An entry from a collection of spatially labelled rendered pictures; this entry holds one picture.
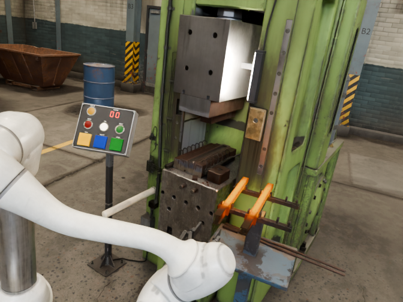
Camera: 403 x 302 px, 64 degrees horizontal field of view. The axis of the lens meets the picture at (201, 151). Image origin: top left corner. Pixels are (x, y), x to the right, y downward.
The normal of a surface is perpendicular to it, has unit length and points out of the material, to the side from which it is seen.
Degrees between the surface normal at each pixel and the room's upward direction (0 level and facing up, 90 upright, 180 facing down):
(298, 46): 90
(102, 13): 88
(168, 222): 90
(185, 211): 90
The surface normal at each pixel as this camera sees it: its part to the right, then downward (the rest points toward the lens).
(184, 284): -0.26, 0.47
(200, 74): -0.54, 0.23
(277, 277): 0.11, -0.93
